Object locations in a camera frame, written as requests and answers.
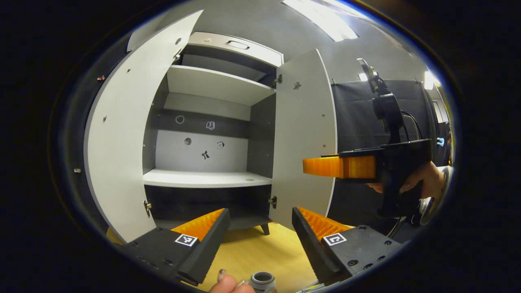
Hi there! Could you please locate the white cabinet shelf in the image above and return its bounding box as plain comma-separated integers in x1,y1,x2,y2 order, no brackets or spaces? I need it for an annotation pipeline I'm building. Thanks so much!
167,65,276,106

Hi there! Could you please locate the white and grey cabinet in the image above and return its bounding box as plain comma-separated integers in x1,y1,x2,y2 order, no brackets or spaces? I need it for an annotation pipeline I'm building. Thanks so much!
142,32,285,236

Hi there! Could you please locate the large ceiling light panel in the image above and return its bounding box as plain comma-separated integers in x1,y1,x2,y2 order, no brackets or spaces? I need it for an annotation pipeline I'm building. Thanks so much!
283,0,359,42

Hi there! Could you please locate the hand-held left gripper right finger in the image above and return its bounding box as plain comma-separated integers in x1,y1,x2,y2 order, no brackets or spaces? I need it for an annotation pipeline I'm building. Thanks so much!
291,206,403,286

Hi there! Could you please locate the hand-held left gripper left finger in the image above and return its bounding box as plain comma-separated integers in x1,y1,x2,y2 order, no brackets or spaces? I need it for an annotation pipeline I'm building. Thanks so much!
122,208,231,286

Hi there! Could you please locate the black cable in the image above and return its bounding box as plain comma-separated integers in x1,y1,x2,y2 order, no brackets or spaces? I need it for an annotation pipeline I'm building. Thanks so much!
401,109,425,141

